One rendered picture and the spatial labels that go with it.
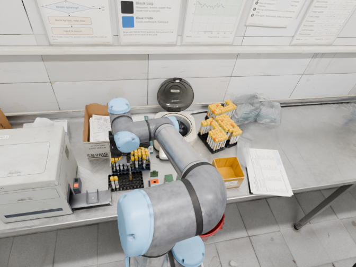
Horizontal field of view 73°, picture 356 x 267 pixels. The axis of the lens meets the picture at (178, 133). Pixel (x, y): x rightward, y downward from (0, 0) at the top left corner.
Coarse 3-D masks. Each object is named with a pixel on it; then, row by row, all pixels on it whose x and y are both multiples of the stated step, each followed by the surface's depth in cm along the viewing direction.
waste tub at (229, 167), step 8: (216, 160) 126; (224, 160) 128; (232, 160) 129; (216, 168) 122; (224, 168) 133; (232, 168) 133; (240, 168) 124; (224, 176) 129; (232, 176) 130; (240, 176) 124; (232, 184) 123; (240, 184) 124
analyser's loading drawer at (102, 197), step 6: (90, 192) 110; (96, 192) 111; (102, 192) 112; (108, 192) 112; (72, 198) 109; (78, 198) 109; (84, 198) 109; (90, 198) 109; (96, 198) 110; (102, 198) 110; (108, 198) 110; (72, 204) 107; (78, 204) 107; (84, 204) 107; (90, 204) 107; (96, 204) 108
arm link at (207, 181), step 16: (160, 128) 77; (176, 128) 82; (160, 144) 74; (176, 144) 66; (176, 160) 62; (192, 160) 58; (192, 176) 50; (208, 176) 50; (208, 192) 46; (224, 192) 49; (208, 208) 45; (224, 208) 48; (208, 224) 45
